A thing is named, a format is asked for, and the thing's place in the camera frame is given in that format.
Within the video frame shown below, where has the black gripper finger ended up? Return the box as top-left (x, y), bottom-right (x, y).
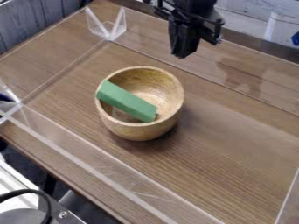
top-left (168, 19), bottom-right (185, 56)
top-left (180, 24), bottom-right (201, 59)

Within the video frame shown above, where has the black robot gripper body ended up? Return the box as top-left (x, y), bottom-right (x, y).
top-left (154, 0), bottom-right (225, 45)

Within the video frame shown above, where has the brown wooden bowl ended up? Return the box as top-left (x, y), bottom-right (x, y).
top-left (94, 66), bottom-right (184, 141)

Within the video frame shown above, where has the green rectangular block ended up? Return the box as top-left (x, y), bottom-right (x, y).
top-left (95, 80), bottom-right (157, 123)

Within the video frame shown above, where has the white container in background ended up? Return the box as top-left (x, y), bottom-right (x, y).
top-left (264, 12), bottom-right (299, 49)

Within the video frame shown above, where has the clear acrylic corner bracket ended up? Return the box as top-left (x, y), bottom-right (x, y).
top-left (85, 7), bottom-right (126, 41)

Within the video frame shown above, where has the clear acrylic front wall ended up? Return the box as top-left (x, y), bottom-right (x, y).
top-left (0, 78), bottom-right (226, 224)

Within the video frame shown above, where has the grey metal bracket with screw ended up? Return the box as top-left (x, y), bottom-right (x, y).
top-left (45, 193), bottom-right (86, 224)

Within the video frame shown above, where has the black cable loop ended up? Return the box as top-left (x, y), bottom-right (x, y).
top-left (0, 188), bottom-right (53, 224)

